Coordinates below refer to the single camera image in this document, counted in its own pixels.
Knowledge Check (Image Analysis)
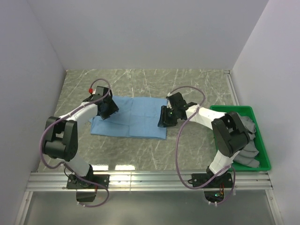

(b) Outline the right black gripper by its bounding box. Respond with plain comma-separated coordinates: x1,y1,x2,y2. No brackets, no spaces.
157,105,179,128

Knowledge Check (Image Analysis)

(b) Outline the light blue long sleeve shirt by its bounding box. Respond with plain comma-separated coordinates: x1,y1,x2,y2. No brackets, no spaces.
90,96,167,140

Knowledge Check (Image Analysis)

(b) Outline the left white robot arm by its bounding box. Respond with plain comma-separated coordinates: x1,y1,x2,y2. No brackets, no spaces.
39,86,119,188

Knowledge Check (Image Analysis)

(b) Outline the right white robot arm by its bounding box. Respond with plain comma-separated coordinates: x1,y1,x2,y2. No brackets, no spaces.
157,92,250,188

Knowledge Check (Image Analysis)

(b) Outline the grey long sleeve shirt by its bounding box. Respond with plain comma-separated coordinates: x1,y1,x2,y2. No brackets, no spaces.
234,115,260,168

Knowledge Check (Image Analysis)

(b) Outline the green plastic bin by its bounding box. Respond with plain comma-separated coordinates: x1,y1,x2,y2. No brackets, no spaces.
210,105,271,172

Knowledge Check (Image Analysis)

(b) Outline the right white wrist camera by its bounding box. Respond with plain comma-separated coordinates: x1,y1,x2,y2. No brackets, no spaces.
166,92,172,109

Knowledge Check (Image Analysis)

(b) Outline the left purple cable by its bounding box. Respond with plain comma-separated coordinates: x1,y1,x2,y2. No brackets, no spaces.
38,79,110,208

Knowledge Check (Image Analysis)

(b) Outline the purple cable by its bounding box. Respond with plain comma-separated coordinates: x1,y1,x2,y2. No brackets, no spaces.
172,86,236,208
38,79,110,208

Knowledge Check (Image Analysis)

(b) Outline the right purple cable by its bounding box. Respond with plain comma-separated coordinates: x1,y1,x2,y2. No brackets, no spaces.
172,86,236,208

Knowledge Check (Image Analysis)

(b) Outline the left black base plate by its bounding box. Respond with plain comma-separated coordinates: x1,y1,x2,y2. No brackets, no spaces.
64,172,110,189

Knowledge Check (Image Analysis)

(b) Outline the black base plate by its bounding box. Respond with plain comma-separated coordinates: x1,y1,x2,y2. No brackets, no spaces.
187,173,234,188
64,172,110,189

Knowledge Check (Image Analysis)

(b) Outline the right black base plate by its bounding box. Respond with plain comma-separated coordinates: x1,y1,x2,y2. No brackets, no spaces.
187,173,234,188

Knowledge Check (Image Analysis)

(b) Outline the aluminium mounting rail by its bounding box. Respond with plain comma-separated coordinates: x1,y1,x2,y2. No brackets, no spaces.
15,171,283,225

